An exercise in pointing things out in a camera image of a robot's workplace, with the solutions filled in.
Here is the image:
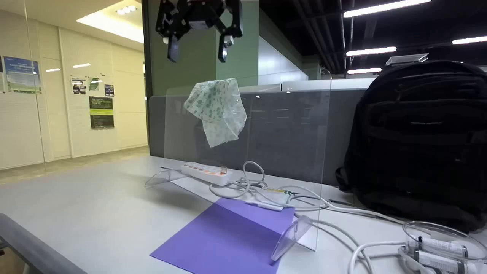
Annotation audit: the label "grey desk partition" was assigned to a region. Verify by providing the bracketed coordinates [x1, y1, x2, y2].
[148, 90, 363, 184]

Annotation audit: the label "white plug adapters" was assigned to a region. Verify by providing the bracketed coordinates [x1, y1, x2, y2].
[399, 236, 487, 274]

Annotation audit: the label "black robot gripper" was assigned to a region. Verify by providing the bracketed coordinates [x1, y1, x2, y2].
[156, 0, 244, 62]

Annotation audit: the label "blue wall poster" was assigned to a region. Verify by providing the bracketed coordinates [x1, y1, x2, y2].
[5, 56, 42, 93]

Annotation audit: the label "clear screen foot stand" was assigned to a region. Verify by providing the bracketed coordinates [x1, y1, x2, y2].
[270, 216, 311, 265]

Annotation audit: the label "white cable bundle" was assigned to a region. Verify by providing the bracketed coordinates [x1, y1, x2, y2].
[208, 160, 487, 274]

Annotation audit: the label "black backpack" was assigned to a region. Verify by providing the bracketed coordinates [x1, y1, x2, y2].
[335, 59, 487, 233]

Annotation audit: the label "white power strip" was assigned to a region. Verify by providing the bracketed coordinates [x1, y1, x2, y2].
[168, 163, 233, 186]

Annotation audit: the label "purple paper sheet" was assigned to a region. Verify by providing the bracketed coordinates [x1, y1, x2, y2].
[151, 199, 296, 274]

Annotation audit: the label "dark green wall poster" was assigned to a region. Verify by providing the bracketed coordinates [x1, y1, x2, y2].
[89, 96, 115, 129]

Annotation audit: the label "white green patterned towel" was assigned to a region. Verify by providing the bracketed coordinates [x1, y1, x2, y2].
[185, 77, 249, 147]

